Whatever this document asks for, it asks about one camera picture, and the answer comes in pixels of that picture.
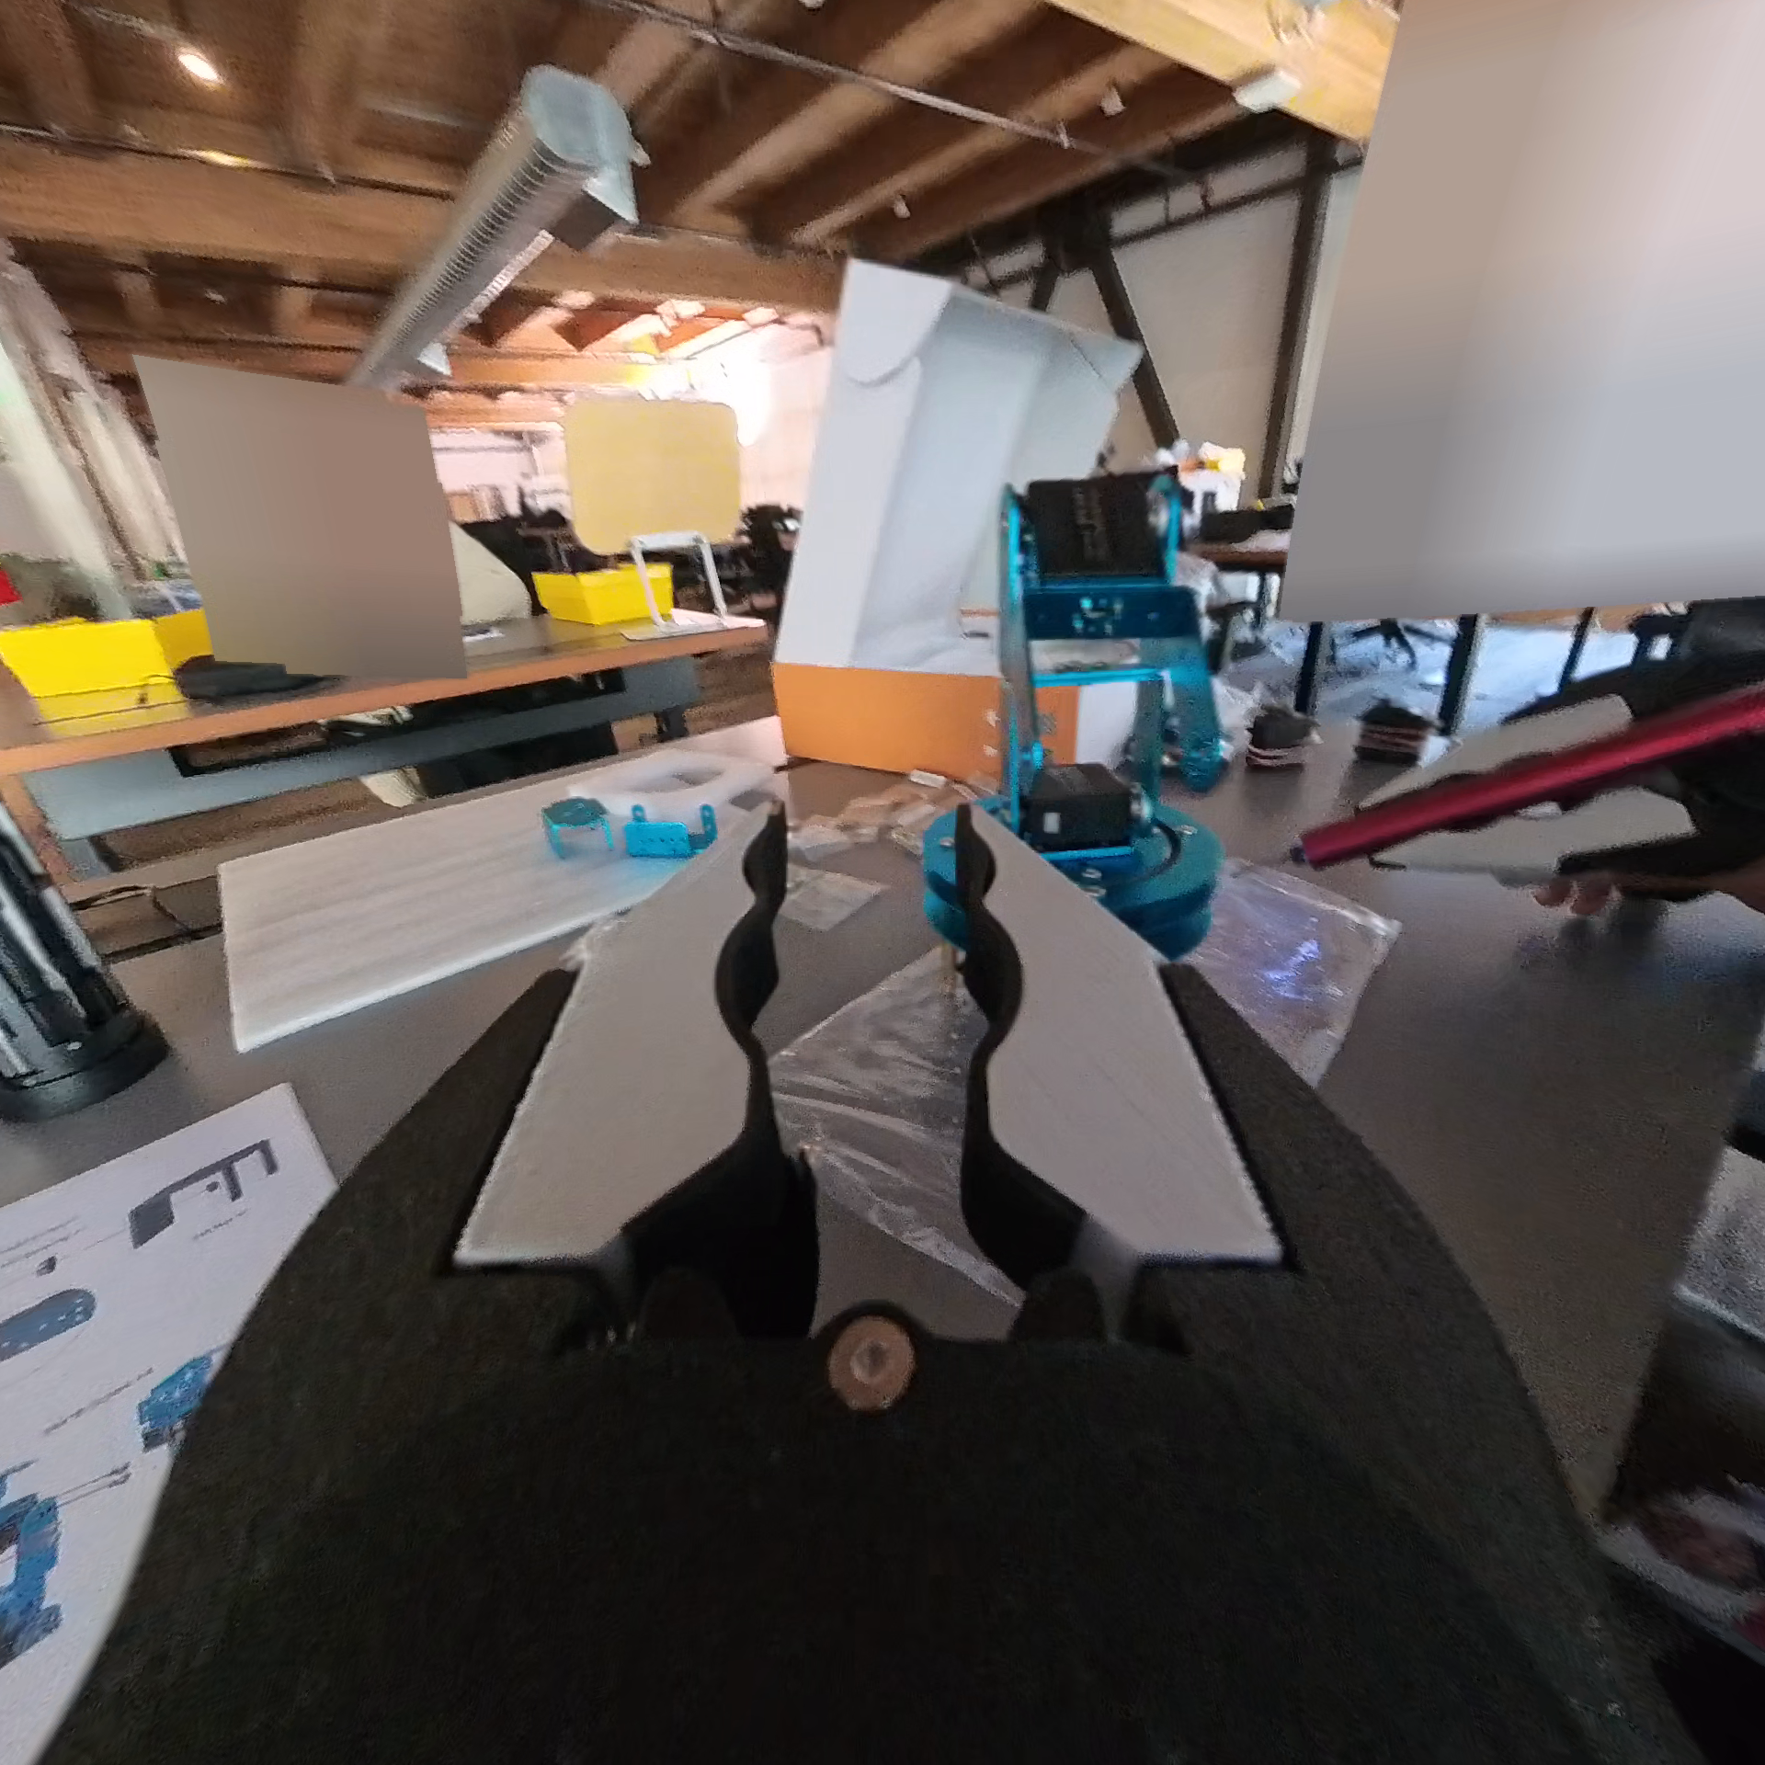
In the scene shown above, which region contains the open instruction booklet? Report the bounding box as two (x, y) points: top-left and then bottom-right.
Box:
(0, 1082), (338, 1765)

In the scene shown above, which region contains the pile of small hardware bags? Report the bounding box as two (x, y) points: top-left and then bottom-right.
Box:
(792, 770), (966, 886)

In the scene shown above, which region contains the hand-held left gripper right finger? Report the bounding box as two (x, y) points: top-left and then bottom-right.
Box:
(951, 805), (1285, 1336)

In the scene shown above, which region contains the pale yellow panel with stand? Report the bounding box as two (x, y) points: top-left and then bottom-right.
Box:
(564, 400), (745, 636)

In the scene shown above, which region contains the large clear plastic bag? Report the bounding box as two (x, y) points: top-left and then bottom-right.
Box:
(580, 861), (1401, 1305)

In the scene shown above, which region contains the black perforated cylinder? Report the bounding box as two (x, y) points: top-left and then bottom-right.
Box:
(0, 798), (170, 1122)

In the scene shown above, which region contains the wooden office desk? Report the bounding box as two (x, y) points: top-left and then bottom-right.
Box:
(0, 611), (770, 847)

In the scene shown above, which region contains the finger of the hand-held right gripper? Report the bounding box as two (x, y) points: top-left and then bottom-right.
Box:
(1357, 693), (1645, 816)
(1369, 790), (1703, 888)

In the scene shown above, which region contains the white foam sheet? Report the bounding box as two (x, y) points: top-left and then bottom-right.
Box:
(218, 792), (774, 1056)

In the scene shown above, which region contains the white cardboard box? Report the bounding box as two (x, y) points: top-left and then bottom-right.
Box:
(771, 258), (1146, 781)

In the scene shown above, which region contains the red screwdriver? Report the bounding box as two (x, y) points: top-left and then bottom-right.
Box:
(1298, 683), (1765, 871)

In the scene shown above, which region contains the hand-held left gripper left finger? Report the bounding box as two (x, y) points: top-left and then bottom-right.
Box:
(455, 807), (821, 1336)

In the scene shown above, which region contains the white foam block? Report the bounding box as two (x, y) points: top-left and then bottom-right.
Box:
(564, 750), (782, 827)

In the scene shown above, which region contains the blue toy robot arm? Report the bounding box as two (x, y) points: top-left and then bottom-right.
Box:
(922, 469), (1227, 987)

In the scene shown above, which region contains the blue metal bracket assembly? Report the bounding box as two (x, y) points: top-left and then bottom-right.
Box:
(537, 798), (721, 864)

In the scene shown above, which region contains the black pouch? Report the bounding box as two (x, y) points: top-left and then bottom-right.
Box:
(170, 659), (338, 700)

